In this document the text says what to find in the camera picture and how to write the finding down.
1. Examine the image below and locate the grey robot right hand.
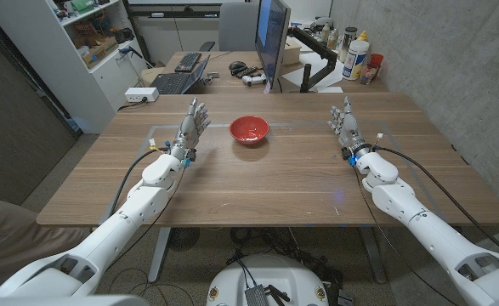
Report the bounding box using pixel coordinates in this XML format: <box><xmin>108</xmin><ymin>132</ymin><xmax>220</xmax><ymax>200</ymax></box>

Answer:
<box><xmin>327</xmin><ymin>95</ymin><xmax>373</xmax><ymax>159</ymax></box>

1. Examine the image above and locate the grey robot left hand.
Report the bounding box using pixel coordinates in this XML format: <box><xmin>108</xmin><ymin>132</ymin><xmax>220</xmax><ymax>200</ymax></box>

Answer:
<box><xmin>168</xmin><ymin>96</ymin><xmax>212</xmax><ymax>161</ymax></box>

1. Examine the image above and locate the red bowl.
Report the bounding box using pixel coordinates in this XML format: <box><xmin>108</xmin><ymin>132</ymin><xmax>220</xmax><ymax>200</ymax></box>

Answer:
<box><xmin>229</xmin><ymin>115</ymin><xmax>270</xmax><ymax>146</ymax></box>

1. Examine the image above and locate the grey laptop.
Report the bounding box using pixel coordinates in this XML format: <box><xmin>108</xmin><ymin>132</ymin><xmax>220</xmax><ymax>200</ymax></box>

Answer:
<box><xmin>150</xmin><ymin>54</ymin><xmax>211</xmax><ymax>95</ymax></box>

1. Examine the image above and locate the wooden office desk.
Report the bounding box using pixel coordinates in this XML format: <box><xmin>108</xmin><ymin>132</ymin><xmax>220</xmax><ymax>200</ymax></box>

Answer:
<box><xmin>162</xmin><ymin>50</ymin><xmax>389</xmax><ymax>95</ymax></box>

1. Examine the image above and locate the white power strip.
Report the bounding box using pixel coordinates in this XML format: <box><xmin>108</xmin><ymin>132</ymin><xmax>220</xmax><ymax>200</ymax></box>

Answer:
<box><xmin>124</xmin><ymin>87</ymin><xmax>160</xmax><ymax>104</ymax></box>

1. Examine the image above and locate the black keyboard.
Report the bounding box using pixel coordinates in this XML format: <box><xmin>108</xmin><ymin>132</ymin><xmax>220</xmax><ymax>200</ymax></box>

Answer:
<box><xmin>174</xmin><ymin>52</ymin><xmax>202</xmax><ymax>74</ymax></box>

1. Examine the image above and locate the white canister with blue label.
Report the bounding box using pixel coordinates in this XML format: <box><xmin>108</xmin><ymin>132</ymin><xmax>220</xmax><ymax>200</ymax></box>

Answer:
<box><xmin>342</xmin><ymin>39</ymin><xmax>370</xmax><ymax>82</ymax></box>

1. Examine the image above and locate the white paper sheet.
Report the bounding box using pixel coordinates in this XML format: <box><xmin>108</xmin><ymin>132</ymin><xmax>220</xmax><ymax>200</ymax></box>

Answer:
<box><xmin>281</xmin><ymin>51</ymin><xmax>352</xmax><ymax>91</ymax></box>

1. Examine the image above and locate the white game controller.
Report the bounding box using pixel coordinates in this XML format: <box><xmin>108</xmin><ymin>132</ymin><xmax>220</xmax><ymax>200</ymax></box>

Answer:
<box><xmin>241</xmin><ymin>73</ymin><xmax>268</xmax><ymax>88</ymax></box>

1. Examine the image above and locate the black remote controller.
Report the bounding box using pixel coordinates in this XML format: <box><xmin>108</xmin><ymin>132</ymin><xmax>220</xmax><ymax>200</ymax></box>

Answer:
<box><xmin>235</xmin><ymin>65</ymin><xmax>264</xmax><ymax>79</ymax></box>

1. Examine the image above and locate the dark lidded jar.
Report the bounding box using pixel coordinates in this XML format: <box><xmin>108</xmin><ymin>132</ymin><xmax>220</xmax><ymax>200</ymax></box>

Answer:
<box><xmin>338</xmin><ymin>26</ymin><xmax>359</xmax><ymax>63</ymax></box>

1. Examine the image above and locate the small wooden box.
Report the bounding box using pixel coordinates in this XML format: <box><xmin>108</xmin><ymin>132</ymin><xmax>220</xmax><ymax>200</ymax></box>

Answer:
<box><xmin>281</xmin><ymin>37</ymin><xmax>303</xmax><ymax>66</ymax></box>

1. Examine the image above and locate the grey office chair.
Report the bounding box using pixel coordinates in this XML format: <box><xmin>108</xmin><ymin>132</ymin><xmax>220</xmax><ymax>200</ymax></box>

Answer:
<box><xmin>198</xmin><ymin>2</ymin><xmax>260</xmax><ymax>53</ymax></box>

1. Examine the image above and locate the cardboard box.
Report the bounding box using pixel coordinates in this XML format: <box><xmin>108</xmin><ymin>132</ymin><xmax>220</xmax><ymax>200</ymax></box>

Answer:
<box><xmin>81</xmin><ymin>36</ymin><xmax>119</xmax><ymax>69</ymax></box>

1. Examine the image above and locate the black computer monitor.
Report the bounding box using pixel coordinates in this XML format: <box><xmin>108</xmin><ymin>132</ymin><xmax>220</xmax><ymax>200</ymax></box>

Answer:
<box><xmin>254</xmin><ymin>0</ymin><xmax>292</xmax><ymax>90</ymax></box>

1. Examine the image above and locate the grey table leg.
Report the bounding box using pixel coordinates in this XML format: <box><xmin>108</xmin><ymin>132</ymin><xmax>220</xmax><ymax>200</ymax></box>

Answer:
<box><xmin>147</xmin><ymin>227</ymin><xmax>172</xmax><ymax>284</ymax></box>
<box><xmin>358</xmin><ymin>226</ymin><xmax>387</xmax><ymax>285</ymax></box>

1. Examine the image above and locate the white shelf unit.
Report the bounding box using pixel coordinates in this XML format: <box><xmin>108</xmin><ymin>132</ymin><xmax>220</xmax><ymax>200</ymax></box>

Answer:
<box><xmin>0</xmin><ymin>0</ymin><xmax>148</xmax><ymax>135</ymax></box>

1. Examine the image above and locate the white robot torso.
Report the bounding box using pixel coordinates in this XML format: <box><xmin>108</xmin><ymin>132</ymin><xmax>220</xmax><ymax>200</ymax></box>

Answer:
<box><xmin>206</xmin><ymin>253</ymin><xmax>330</xmax><ymax>306</ymax></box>

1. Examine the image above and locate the brown cushion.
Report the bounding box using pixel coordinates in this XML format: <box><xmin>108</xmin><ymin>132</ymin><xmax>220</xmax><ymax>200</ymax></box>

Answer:
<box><xmin>0</xmin><ymin>197</ymin><xmax>93</xmax><ymax>290</ymax></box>

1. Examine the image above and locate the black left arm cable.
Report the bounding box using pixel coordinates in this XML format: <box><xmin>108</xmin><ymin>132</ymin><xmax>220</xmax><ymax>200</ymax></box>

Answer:
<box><xmin>107</xmin><ymin>146</ymin><xmax>172</xmax><ymax>218</ymax></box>

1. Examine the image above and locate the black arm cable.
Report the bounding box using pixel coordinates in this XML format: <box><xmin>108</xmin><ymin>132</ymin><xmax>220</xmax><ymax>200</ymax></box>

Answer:
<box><xmin>374</xmin><ymin>145</ymin><xmax>499</xmax><ymax>258</ymax></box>
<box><xmin>107</xmin><ymin>146</ymin><xmax>172</xmax><ymax>218</ymax></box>

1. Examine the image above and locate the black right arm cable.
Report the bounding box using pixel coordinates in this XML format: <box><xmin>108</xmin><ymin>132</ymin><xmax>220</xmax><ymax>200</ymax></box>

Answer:
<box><xmin>374</xmin><ymin>145</ymin><xmax>499</xmax><ymax>258</ymax></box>

